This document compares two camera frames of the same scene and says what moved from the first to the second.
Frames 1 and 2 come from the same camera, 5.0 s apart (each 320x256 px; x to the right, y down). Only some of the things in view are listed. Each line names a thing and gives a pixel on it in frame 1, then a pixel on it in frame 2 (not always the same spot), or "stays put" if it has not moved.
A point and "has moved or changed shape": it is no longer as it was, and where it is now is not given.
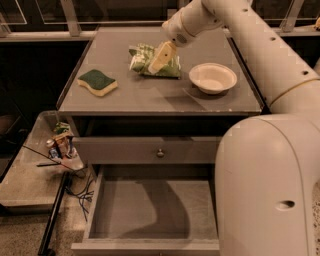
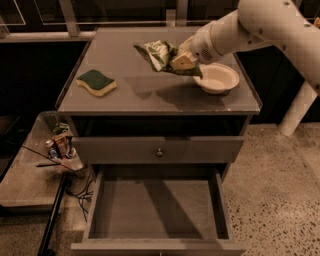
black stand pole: (45, 247) stays put
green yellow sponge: (97, 82) stays put
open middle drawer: (150, 210) stays put
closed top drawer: (148, 149) stays put
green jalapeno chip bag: (141, 57) has moved or changed shape
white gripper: (175, 31) to (200, 47)
